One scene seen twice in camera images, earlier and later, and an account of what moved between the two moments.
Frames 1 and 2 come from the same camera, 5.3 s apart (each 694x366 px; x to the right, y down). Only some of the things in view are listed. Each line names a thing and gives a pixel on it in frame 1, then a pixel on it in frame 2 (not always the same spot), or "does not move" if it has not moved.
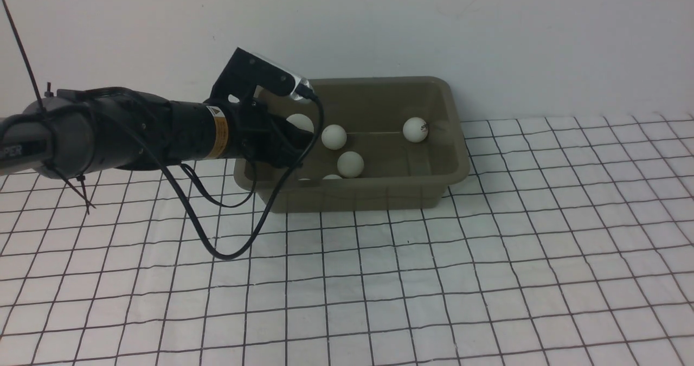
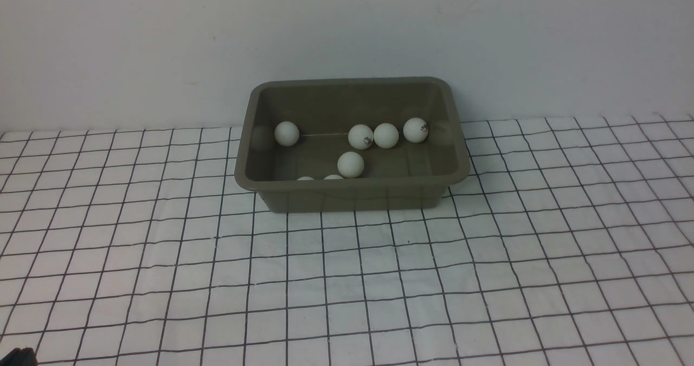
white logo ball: (334, 136) → (360, 136)
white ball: (301, 122) → (386, 135)
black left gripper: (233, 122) → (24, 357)
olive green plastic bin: (391, 143) does not move
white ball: (350, 164) does not move
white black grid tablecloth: (567, 241) does not move
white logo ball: (415, 129) does not move
